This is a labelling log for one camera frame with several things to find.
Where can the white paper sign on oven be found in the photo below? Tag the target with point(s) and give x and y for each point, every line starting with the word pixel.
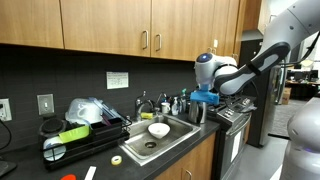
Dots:
pixel 235 147

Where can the white plate in rack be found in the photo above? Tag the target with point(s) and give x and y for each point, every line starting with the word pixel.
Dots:
pixel 53 149

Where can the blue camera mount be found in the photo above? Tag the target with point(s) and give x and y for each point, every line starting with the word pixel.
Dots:
pixel 202 94

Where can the soap dispenser bottle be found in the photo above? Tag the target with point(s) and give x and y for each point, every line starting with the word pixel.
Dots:
pixel 175 107

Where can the white wall notice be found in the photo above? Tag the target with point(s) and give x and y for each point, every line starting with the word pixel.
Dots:
pixel 117 80

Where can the white wall outlet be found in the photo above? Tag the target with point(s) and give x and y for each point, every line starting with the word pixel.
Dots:
pixel 5 110

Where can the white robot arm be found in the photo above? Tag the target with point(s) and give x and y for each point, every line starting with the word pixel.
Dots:
pixel 220 75

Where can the white strip on counter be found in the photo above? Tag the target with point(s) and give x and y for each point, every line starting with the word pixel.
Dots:
pixel 90 173

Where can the red object on counter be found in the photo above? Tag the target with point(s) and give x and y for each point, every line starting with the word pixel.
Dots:
pixel 69 177

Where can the spray bottle green top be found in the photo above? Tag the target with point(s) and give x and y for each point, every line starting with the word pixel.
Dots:
pixel 183 100

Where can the chrome sink faucet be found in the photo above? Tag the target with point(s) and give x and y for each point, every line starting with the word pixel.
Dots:
pixel 141 105

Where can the wooden cabinets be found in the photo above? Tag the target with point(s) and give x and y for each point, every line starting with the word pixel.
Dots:
pixel 168 29
pixel 195 165

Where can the stainless steel electric kettle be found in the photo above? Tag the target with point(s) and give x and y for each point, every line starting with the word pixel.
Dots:
pixel 197 112

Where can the green cutting board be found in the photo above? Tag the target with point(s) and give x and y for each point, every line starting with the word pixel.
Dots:
pixel 74 134

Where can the black dish rack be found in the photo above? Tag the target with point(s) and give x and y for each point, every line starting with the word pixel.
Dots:
pixel 101 137

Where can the upper wooden cabinets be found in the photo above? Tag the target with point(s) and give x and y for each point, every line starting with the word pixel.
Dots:
pixel 168 29

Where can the stainless steel refrigerator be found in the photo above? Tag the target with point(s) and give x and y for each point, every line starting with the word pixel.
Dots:
pixel 265 91

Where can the stainless steel sink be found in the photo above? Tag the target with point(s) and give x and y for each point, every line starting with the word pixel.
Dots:
pixel 149 139

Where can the stainless steel gas stove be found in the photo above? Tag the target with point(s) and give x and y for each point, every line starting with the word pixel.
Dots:
pixel 233 115

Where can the lower wooden cabinets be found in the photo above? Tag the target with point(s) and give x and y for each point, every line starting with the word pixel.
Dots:
pixel 195 165

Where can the white mug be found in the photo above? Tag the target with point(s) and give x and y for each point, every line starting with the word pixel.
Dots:
pixel 165 107

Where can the black round lid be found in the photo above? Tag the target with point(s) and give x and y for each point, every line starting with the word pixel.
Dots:
pixel 52 127

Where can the white bowl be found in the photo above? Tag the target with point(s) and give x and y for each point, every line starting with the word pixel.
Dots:
pixel 158 130

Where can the grey wall light switch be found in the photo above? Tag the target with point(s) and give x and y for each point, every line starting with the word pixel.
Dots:
pixel 45 104

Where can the yellow sponge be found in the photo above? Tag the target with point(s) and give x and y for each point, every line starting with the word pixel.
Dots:
pixel 145 115

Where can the clear plastic container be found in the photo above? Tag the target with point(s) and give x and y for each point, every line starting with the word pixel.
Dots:
pixel 88 111

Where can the roll of tape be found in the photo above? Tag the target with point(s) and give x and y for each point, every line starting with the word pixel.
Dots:
pixel 116 160

